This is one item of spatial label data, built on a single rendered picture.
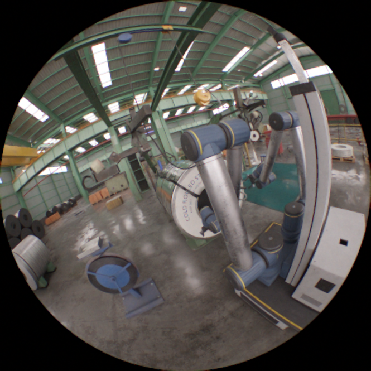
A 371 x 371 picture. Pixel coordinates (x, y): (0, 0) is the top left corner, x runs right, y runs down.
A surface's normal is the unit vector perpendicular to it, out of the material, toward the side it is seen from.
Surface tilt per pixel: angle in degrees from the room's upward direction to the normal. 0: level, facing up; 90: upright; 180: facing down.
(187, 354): 0
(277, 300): 0
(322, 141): 90
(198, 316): 0
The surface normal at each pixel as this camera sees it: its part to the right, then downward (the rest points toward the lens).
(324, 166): -0.84, 0.42
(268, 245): -0.40, -0.85
